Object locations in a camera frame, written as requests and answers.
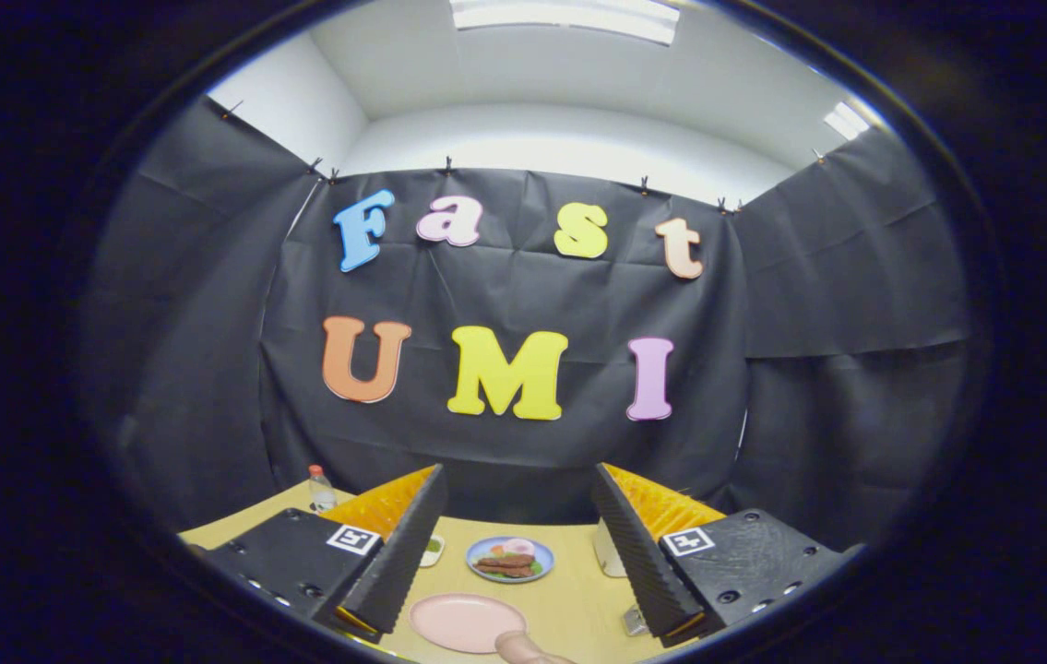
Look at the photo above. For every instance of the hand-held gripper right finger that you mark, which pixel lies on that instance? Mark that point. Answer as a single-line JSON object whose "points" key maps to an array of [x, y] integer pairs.
{"points": [[638, 553]]}

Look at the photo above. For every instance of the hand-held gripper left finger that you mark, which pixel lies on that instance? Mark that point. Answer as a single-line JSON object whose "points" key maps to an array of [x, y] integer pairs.
{"points": [[398, 563]]}

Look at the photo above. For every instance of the white toaster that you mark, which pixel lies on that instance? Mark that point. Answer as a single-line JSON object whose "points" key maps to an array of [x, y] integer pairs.
{"points": [[608, 553]]}

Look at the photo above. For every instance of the white divided dish with beans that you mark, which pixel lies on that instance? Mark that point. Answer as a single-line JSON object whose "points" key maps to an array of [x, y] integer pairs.
{"points": [[434, 551]]}

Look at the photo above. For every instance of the pink plate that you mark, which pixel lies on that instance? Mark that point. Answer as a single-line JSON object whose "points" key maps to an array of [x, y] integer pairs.
{"points": [[458, 622]]}

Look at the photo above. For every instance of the blue plate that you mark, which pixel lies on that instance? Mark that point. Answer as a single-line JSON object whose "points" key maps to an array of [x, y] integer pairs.
{"points": [[546, 558]]}

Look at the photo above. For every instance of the clear water bottle red label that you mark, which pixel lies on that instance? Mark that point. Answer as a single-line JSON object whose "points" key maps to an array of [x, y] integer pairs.
{"points": [[322, 493]]}

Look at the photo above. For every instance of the brown meat strip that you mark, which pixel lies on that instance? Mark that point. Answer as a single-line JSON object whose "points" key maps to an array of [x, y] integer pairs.
{"points": [[505, 572], [506, 560]]}

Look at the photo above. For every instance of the pink ham slice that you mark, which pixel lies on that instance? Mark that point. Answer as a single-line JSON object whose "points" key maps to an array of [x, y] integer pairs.
{"points": [[519, 547]]}

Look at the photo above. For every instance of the small ceiling light panel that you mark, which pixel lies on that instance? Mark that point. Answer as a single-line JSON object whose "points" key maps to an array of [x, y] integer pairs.
{"points": [[846, 121]]}

